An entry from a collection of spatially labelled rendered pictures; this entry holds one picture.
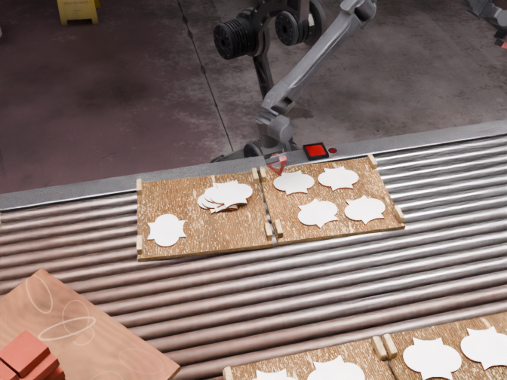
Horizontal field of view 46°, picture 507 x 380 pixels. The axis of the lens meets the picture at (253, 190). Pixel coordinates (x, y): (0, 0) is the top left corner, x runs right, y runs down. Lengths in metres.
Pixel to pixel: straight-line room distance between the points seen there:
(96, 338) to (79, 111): 2.82
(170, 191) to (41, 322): 0.66
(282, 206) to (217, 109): 2.19
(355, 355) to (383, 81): 3.10
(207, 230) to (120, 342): 0.52
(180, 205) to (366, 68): 2.86
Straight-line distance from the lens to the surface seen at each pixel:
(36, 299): 1.65
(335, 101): 4.18
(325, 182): 2.03
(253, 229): 1.87
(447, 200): 2.10
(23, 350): 1.25
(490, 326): 1.75
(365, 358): 1.61
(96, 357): 1.50
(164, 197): 2.00
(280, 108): 1.86
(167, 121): 3.99
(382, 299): 1.75
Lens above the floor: 2.27
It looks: 42 degrees down
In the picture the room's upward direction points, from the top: straight up
